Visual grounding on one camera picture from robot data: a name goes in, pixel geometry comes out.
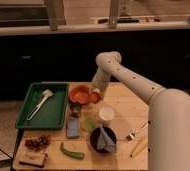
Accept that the orange bowl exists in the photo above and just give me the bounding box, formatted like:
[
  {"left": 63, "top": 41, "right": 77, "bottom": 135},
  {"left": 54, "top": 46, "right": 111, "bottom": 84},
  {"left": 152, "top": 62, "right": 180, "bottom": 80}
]
[{"left": 68, "top": 85, "right": 90, "bottom": 105}]

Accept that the blue sponge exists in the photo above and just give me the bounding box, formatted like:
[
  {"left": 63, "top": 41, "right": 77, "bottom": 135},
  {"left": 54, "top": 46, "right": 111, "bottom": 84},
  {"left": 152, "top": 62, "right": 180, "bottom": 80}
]
[{"left": 66, "top": 117, "right": 79, "bottom": 138}]

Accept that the dark brown bowl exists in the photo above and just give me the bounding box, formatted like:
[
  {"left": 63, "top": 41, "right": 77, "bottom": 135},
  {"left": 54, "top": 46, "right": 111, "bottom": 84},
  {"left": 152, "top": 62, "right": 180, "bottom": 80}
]
[{"left": 90, "top": 127, "right": 117, "bottom": 153}]

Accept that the green chili pepper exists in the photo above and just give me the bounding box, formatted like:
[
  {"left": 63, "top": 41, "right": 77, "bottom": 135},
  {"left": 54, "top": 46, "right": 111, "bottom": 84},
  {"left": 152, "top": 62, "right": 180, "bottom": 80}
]
[{"left": 60, "top": 142, "right": 84, "bottom": 160}]

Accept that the yellow corn cob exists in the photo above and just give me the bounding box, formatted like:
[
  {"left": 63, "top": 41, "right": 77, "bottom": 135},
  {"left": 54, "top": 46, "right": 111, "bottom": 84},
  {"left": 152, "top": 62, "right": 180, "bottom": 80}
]
[{"left": 130, "top": 136, "right": 148, "bottom": 158}]

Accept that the brown wooden block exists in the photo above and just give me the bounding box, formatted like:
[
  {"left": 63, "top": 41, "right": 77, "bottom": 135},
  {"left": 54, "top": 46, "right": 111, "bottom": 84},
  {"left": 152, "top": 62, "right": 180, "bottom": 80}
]
[{"left": 19, "top": 152, "right": 47, "bottom": 168}]

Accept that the blue folded cloth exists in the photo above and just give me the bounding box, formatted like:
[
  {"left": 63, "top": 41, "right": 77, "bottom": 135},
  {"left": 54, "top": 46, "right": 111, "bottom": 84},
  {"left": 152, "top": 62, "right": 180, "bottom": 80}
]
[{"left": 97, "top": 126, "right": 117, "bottom": 153}]

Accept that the bunch of dark grapes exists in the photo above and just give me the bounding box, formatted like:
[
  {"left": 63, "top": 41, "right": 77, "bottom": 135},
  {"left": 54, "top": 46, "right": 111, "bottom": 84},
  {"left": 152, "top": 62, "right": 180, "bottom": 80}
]
[{"left": 25, "top": 135, "right": 50, "bottom": 151}]

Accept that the red apple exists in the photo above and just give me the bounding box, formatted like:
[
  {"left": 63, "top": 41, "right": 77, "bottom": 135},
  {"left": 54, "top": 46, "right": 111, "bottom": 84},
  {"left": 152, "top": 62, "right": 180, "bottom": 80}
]
[{"left": 90, "top": 92, "right": 101, "bottom": 104}]

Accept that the small metal cup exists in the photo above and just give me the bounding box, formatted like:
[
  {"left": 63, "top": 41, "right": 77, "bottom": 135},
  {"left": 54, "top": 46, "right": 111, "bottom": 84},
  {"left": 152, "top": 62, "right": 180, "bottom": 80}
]
[{"left": 70, "top": 103, "right": 82, "bottom": 117}]

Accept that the green plastic tray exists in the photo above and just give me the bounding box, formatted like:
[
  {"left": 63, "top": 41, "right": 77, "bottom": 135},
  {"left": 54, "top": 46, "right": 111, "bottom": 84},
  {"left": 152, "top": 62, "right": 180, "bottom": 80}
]
[{"left": 16, "top": 83, "right": 69, "bottom": 130}]

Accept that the metal fork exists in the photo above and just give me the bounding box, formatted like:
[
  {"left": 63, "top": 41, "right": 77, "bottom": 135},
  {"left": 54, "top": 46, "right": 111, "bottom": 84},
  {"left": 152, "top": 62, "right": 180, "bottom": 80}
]
[{"left": 126, "top": 123, "right": 148, "bottom": 141}]

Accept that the white cup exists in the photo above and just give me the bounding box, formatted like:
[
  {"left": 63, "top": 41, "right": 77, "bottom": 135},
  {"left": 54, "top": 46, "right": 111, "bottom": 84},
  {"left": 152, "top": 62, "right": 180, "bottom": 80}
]
[{"left": 98, "top": 107, "right": 115, "bottom": 124}]

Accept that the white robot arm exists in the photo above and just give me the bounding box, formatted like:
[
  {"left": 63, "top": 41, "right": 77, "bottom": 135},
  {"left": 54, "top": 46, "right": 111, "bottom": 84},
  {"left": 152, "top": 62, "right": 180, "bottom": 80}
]
[{"left": 92, "top": 52, "right": 190, "bottom": 171}]

